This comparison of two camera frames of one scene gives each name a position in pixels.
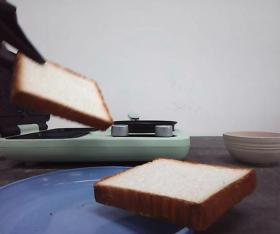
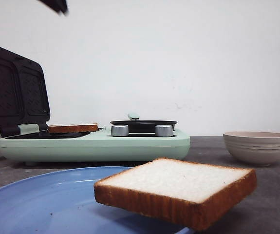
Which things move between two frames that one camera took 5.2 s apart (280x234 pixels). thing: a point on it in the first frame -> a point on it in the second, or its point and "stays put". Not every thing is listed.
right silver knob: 163,130 stays put
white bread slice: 177,191 stays put
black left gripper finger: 12,34 -> 56,5
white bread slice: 52,85 -> 73,127
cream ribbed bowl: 256,148 stays put
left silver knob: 120,130 stays put
